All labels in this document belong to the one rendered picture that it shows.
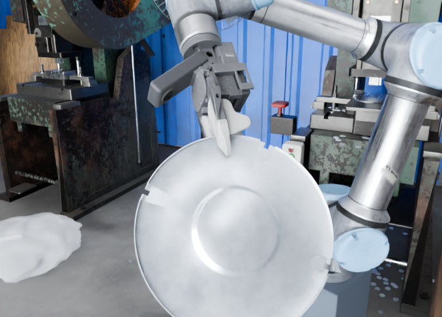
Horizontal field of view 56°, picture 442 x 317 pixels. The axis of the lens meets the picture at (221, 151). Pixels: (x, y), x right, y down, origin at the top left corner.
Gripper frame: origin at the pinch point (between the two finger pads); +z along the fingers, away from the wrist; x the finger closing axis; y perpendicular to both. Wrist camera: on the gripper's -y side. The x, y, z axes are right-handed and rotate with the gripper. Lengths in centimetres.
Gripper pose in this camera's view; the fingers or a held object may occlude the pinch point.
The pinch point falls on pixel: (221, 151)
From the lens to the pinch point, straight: 63.5
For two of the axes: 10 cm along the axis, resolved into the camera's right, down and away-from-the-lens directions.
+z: 2.7, 8.8, -4.0
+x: -2.6, 4.7, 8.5
